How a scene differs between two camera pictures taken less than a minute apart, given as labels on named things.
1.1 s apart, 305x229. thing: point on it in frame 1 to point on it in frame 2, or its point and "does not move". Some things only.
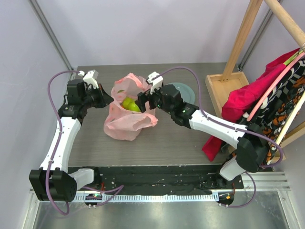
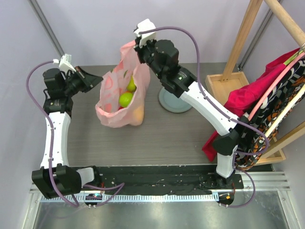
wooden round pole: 291,23 does not move
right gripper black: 147,101 to 140,51
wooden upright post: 251,14 does not move
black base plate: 157,179 does not move
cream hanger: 283,133 to 284,110
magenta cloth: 242,99 does not move
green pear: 126,102 to 131,86
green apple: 133,106 to 125,98
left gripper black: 104,98 to 91,80
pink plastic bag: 121,123 to 115,83
